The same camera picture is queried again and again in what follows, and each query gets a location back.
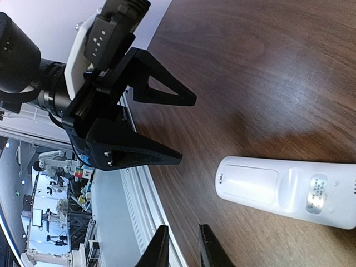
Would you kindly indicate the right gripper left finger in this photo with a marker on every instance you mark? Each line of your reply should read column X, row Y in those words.
column 157, row 252

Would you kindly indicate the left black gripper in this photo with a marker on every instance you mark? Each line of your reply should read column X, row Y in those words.
column 98, row 126

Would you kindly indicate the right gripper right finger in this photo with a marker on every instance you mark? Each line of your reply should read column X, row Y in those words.
column 212, row 252

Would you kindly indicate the white remote control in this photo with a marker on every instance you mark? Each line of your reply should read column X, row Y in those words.
column 318, row 192

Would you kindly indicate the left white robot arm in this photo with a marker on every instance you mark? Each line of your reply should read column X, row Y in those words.
column 28, row 78

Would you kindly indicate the aluminium front rail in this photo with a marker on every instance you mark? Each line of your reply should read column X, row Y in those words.
column 146, row 200

